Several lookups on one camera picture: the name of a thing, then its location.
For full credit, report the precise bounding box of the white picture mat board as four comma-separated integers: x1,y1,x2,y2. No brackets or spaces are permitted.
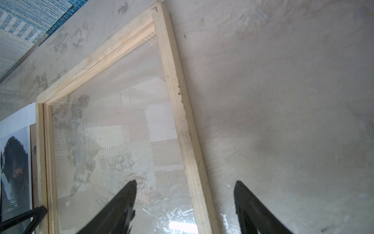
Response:
0,102,37,234

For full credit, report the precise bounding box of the light wooden picture frame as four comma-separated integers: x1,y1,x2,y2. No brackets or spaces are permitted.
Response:
35,1,220,234

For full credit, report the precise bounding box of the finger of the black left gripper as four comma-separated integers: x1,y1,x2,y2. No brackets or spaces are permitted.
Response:
1,206,48,234

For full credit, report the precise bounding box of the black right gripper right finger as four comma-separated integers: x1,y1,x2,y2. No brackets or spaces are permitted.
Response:
234,180,292,234

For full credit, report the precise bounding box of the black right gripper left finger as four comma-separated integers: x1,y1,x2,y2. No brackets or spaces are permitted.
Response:
79,180,137,234

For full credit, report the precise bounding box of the brown frame backing board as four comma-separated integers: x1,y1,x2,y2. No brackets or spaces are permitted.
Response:
30,124,39,208

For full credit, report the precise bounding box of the waterfall bridge photo print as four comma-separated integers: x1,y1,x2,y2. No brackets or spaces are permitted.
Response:
1,127,33,222

